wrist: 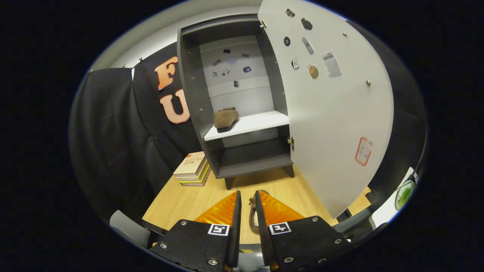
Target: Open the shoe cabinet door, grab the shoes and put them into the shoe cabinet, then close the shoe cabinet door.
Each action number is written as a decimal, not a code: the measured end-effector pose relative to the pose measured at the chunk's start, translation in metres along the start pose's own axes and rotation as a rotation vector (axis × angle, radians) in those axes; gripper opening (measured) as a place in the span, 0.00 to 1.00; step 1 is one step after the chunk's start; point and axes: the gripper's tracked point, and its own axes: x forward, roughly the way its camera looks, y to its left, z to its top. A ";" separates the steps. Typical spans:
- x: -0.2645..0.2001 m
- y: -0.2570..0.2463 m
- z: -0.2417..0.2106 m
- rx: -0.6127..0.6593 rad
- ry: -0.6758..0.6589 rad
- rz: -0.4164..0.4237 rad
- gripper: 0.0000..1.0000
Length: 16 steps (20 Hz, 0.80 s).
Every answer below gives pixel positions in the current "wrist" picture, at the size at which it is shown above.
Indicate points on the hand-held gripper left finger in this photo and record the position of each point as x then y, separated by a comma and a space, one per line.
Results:
236, 234

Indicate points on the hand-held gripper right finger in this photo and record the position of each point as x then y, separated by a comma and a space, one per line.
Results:
261, 234

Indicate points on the brown fuzzy shoe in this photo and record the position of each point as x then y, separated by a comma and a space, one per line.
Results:
226, 117
251, 221

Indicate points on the grey shoe cabinet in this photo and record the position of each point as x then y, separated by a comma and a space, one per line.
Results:
194, 113

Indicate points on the stack of books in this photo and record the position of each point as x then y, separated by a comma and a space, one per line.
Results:
191, 164

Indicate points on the white printed board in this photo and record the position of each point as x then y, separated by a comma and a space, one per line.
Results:
385, 215

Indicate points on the black backdrop cloth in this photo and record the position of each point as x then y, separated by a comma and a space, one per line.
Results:
113, 132

